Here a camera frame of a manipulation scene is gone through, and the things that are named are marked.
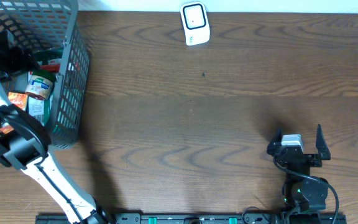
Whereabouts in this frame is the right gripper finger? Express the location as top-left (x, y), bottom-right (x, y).
top-left (316, 124), bottom-right (330, 155)
top-left (267, 129), bottom-right (282, 156)

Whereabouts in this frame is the green lid jar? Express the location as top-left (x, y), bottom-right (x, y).
top-left (25, 70), bottom-right (57, 101)

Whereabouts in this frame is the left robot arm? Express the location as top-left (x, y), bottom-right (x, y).
top-left (0, 31), bottom-right (116, 223)

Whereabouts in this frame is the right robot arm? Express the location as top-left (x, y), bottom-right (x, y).
top-left (267, 125), bottom-right (334, 223)

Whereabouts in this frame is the white barcode scanner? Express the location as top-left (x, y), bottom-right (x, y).
top-left (180, 2), bottom-right (211, 46)

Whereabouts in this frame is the orange juice carton upper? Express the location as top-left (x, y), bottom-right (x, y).
top-left (8, 92), bottom-right (28, 111)

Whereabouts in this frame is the orange juice carton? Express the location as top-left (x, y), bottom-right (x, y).
top-left (0, 123), bottom-right (14, 134)
top-left (8, 92), bottom-right (28, 111)

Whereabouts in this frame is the grey plastic mesh basket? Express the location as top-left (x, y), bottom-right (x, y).
top-left (0, 0), bottom-right (90, 150)

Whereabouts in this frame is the green sponge pack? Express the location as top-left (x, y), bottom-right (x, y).
top-left (27, 48), bottom-right (63, 125)

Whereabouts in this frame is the orange juice carton lower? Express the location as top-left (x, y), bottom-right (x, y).
top-left (0, 123), bottom-right (14, 134)

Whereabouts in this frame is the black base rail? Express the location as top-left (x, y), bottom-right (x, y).
top-left (35, 212), bottom-right (334, 224)

